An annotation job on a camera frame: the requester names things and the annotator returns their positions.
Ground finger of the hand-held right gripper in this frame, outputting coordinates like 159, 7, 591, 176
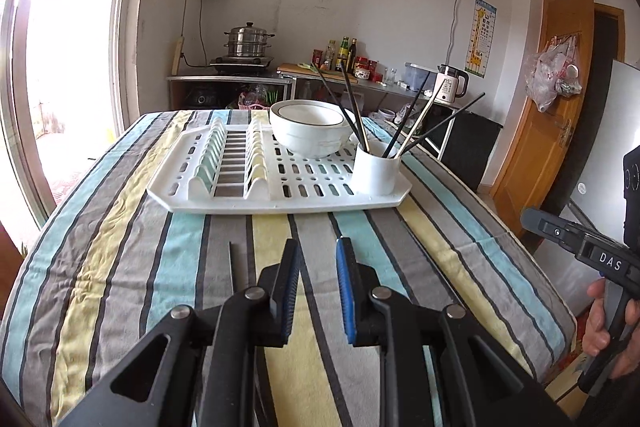
520, 206, 596, 258

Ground white electric kettle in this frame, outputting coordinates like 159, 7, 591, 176
432, 64, 470, 104

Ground steel cabinet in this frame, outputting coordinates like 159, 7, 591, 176
166, 74, 296, 112

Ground clear water container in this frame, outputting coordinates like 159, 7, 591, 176
405, 62, 441, 92

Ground sliding glass door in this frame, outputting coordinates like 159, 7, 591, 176
0, 0, 166, 228

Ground wooden chopstick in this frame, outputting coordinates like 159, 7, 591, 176
396, 87, 445, 159
356, 109, 371, 154

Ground white plastic dish rack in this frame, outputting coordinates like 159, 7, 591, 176
146, 117, 413, 212

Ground black chopstick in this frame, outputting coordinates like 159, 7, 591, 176
382, 74, 432, 159
310, 62, 368, 152
340, 64, 368, 150
227, 239, 242, 298
400, 92, 487, 156

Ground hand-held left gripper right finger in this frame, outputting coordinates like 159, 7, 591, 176
335, 237, 573, 427

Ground black chopsticks in cup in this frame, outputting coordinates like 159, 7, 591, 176
295, 72, 471, 158

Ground hanging plastic bag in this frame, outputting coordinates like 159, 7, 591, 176
525, 34, 583, 112

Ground person's right hand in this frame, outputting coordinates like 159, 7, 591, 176
585, 279, 640, 380

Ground wall poster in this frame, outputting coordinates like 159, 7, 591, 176
465, 0, 497, 80

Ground red cans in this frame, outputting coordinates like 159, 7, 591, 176
354, 57, 378, 80

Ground wooden cutting board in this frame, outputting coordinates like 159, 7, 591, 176
276, 63, 361, 82

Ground white cup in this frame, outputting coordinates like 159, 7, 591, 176
352, 142, 403, 196

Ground wooden door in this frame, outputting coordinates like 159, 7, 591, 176
490, 0, 626, 253

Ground gas stove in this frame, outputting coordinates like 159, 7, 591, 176
209, 56, 275, 75

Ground black-rimmed white bowl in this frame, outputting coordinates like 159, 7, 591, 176
276, 103, 346, 128

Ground striped tablecloth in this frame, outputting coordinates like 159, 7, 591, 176
0, 107, 576, 427

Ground large white bowl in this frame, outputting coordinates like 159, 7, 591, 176
269, 99, 358, 159

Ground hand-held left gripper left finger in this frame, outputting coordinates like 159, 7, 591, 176
57, 237, 303, 427

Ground steel steamer pot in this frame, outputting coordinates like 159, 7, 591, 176
223, 22, 276, 58

